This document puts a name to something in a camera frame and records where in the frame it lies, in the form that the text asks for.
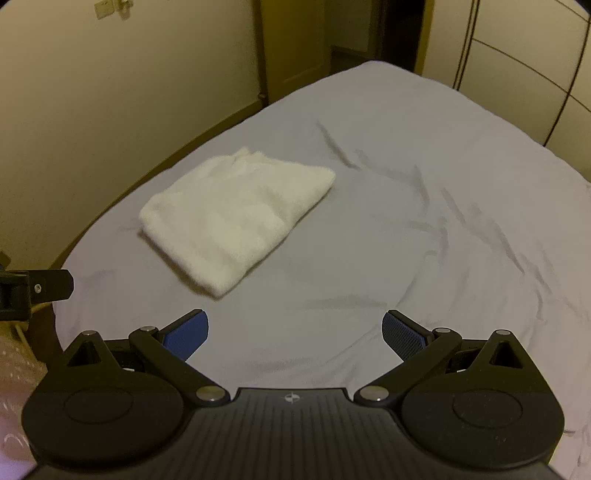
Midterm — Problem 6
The bed with grey sheet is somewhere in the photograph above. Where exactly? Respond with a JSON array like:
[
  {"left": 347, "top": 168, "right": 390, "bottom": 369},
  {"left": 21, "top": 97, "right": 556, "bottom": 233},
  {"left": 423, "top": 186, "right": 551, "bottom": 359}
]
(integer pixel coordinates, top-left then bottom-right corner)
[{"left": 50, "top": 60, "right": 591, "bottom": 480}]

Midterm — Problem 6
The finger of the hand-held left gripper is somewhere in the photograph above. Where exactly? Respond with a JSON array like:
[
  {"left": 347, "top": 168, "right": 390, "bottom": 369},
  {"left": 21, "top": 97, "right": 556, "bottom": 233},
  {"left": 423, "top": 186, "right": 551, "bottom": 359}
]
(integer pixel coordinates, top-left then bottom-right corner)
[{"left": 0, "top": 269, "right": 75, "bottom": 322}]

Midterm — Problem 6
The cream wardrobe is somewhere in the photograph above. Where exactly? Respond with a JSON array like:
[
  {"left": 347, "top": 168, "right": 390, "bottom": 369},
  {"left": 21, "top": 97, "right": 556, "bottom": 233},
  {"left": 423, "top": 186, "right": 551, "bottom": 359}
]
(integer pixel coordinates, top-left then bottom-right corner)
[{"left": 422, "top": 0, "right": 591, "bottom": 183}]

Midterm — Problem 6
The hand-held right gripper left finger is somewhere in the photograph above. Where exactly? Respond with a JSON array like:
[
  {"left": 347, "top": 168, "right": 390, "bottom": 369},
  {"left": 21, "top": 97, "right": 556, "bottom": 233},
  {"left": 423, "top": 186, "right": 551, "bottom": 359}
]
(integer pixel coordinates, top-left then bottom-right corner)
[{"left": 55, "top": 309, "right": 232, "bottom": 409}]

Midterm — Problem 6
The white patterned towel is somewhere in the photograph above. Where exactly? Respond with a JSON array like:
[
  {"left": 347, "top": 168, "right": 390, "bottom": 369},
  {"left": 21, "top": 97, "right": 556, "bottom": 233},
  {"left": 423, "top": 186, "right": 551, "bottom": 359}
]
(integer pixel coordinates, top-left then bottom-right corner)
[{"left": 139, "top": 146, "right": 337, "bottom": 298}]

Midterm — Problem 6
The wooden door frame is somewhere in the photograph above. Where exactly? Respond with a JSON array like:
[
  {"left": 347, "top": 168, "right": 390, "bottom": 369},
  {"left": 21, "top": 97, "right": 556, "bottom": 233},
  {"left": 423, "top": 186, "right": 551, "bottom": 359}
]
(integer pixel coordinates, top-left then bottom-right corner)
[{"left": 252, "top": 0, "right": 428, "bottom": 105}]

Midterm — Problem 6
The pinkish textured cloth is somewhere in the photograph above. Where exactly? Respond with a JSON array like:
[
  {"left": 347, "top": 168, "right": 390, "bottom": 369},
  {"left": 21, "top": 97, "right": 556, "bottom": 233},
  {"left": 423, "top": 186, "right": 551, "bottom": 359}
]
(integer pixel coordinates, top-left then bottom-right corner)
[{"left": 0, "top": 333, "right": 52, "bottom": 480}]

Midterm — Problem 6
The wooden door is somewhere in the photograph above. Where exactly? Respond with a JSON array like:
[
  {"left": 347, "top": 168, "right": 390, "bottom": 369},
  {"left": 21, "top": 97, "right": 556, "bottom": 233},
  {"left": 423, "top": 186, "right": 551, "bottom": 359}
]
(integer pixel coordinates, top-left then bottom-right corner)
[{"left": 264, "top": 0, "right": 332, "bottom": 102}]

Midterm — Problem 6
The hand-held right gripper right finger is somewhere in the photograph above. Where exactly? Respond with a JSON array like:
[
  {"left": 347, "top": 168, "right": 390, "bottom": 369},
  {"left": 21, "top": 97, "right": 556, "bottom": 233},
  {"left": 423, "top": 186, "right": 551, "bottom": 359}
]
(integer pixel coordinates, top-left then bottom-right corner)
[{"left": 353, "top": 309, "right": 551, "bottom": 409}]

